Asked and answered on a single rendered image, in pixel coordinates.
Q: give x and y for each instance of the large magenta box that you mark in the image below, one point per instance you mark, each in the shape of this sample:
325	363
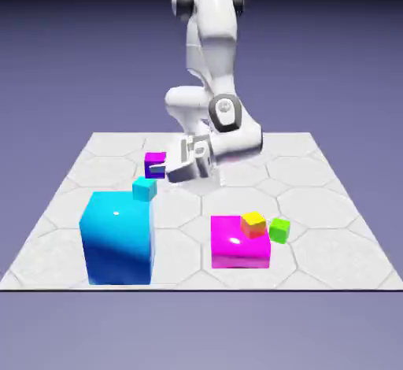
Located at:
234	245

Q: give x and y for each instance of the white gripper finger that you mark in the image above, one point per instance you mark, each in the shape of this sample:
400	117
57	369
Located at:
156	166

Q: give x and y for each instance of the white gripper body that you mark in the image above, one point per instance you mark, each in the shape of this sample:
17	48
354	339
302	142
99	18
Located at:
184	171

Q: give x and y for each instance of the small cyan cube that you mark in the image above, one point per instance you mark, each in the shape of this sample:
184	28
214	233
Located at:
144	189

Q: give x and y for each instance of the small yellow cube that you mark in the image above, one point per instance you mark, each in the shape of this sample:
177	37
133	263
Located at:
253	224

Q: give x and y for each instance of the large cyan box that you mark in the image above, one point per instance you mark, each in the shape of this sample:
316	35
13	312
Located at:
116	237

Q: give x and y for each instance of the small purple cube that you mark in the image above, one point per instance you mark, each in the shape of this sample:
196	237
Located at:
155	159

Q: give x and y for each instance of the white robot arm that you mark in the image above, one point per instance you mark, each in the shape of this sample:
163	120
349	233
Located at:
217	71

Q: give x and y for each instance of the small green cube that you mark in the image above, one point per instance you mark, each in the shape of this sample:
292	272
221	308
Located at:
279	230

